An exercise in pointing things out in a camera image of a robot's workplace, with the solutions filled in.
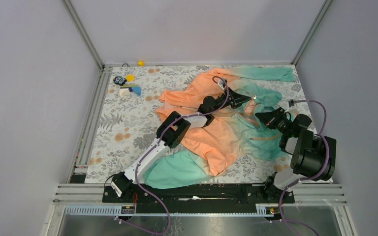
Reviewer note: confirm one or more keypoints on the floral patterned table cloth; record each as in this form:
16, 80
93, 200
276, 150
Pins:
128, 126

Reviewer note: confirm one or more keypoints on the blue triangular block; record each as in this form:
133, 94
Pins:
136, 90

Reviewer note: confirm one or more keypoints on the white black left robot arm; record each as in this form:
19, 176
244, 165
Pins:
171, 133

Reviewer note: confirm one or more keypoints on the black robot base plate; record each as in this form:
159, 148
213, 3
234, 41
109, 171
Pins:
239, 193

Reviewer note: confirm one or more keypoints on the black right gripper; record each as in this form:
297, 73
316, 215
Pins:
269, 118

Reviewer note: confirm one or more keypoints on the black blue toy car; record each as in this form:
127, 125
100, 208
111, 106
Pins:
119, 80

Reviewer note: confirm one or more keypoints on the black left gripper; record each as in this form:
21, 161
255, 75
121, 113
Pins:
236, 99

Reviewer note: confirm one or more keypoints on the aluminium frame rails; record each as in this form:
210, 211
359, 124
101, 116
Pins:
73, 194

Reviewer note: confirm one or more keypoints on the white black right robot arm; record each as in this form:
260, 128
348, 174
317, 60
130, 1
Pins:
312, 156

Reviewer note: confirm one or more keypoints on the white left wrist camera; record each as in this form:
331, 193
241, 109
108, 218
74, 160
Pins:
223, 85

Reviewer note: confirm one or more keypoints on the white toy block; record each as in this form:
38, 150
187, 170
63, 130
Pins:
124, 92

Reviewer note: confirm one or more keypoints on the yellow round disc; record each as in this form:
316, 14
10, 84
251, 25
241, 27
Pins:
130, 77

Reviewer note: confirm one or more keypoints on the orange and teal jacket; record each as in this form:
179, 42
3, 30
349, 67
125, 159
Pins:
211, 150

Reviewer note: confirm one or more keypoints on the green yellow flat stick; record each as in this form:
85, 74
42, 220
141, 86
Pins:
129, 86

